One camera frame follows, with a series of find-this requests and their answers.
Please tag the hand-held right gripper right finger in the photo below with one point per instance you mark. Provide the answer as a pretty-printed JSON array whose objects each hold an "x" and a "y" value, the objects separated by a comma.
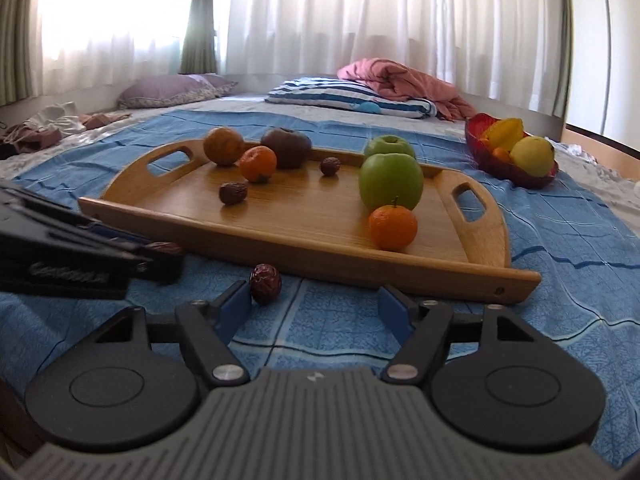
[{"x": 395, "y": 311}]

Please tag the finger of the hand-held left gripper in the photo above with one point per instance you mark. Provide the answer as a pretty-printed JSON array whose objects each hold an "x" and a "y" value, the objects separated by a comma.
[
  {"x": 50, "y": 215},
  {"x": 160, "y": 270}
]

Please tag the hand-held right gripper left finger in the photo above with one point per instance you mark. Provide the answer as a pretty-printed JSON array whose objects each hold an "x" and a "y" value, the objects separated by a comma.
[{"x": 235, "y": 308}]

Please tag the red date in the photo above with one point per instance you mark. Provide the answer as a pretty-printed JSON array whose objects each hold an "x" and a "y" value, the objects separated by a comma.
[
  {"x": 233, "y": 193},
  {"x": 330, "y": 166},
  {"x": 265, "y": 285}
]

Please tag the mandarin orange with stem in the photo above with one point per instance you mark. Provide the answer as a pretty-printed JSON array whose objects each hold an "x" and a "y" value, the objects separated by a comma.
[{"x": 393, "y": 225}]

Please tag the wooden tray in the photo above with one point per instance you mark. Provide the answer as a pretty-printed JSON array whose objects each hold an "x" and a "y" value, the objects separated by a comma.
[{"x": 310, "y": 210}]

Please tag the green apple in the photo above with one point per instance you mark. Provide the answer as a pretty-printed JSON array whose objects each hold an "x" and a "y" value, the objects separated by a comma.
[
  {"x": 391, "y": 182},
  {"x": 390, "y": 144}
]

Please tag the brownish orange round fruit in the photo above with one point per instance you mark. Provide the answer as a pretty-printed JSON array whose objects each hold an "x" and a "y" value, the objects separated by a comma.
[{"x": 222, "y": 145}]

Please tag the blue plaid blanket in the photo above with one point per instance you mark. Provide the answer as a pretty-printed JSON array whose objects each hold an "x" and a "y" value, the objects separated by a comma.
[{"x": 325, "y": 325}]

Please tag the pink garment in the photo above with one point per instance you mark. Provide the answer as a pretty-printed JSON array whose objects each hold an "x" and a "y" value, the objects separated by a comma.
[
  {"x": 102, "y": 120},
  {"x": 30, "y": 137}
]

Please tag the white garment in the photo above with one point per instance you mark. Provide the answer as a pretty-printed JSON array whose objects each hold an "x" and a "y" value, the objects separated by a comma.
[{"x": 57, "y": 120}]

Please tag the dark brown round fruit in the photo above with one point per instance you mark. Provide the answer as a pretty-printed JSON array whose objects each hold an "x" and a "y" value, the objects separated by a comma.
[{"x": 287, "y": 147}]

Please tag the purple pillow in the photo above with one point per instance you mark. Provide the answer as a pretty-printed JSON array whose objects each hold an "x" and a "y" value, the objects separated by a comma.
[{"x": 170, "y": 90}]

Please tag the red glass bowl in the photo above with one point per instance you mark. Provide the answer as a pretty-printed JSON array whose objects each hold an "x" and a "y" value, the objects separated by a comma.
[{"x": 500, "y": 172}]

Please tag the grey green curtain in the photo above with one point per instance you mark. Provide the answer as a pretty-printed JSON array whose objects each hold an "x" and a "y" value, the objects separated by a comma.
[
  {"x": 200, "y": 25},
  {"x": 17, "y": 30}
]

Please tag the small mandarin orange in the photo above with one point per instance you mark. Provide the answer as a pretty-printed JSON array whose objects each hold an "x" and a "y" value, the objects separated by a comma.
[{"x": 501, "y": 155}]

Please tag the white sheer curtain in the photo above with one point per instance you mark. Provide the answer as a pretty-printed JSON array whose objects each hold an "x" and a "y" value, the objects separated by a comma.
[
  {"x": 375, "y": 15},
  {"x": 110, "y": 20}
]

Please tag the yellow mango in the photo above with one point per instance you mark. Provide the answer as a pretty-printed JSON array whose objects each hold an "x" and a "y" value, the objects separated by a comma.
[{"x": 532, "y": 157}]

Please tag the yellow starfruit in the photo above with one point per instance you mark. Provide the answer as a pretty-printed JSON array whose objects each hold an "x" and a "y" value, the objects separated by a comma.
[{"x": 505, "y": 132}]

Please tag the pink quilt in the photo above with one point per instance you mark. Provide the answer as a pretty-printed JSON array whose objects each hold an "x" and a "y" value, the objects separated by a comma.
[{"x": 400, "y": 82}]

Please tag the blue white striped pillow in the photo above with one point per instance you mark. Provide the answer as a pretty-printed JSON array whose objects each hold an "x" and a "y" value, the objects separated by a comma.
[{"x": 320, "y": 92}]

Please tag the white crumpled cloth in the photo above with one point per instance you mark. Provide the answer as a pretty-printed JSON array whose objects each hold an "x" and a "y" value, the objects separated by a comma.
[{"x": 577, "y": 152}]

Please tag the wooden headboard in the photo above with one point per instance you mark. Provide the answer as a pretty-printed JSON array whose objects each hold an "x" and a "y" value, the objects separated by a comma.
[{"x": 610, "y": 155}]

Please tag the white wardrobe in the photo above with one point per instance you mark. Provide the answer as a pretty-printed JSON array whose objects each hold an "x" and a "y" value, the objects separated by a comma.
[{"x": 610, "y": 45}]

